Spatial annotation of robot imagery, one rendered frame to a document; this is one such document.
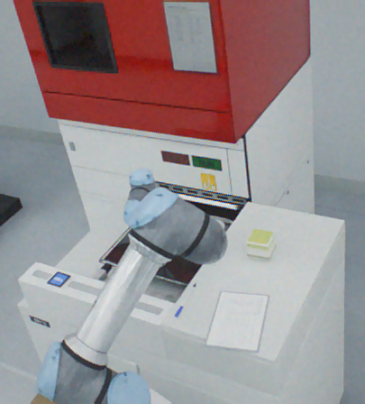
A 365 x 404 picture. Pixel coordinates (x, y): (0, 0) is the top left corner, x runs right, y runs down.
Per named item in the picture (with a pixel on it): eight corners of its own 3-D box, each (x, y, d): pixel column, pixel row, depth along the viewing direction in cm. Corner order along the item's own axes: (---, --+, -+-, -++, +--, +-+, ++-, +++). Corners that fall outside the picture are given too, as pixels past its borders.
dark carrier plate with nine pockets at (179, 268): (154, 204, 228) (154, 203, 227) (234, 221, 211) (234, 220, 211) (104, 260, 204) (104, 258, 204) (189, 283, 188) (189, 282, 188)
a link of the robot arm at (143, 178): (124, 182, 174) (130, 167, 181) (132, 212, 180) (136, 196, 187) (150, 180, 172) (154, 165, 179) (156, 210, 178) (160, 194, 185)
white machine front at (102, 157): (83, 192, 257) (59, 110, 234) (254, 228, 218) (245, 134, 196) (78, 196, 254) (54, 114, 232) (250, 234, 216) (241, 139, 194)
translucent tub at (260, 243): (254, 243, 189) (252, 226, 185) (277, 247, 185) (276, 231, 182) (246, 258, 183) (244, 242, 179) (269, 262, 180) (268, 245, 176)
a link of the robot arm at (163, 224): (86, 428, 130) (215, 217, 130) (25, 399, 126) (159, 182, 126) (83, 402, 141) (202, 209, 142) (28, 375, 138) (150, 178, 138)
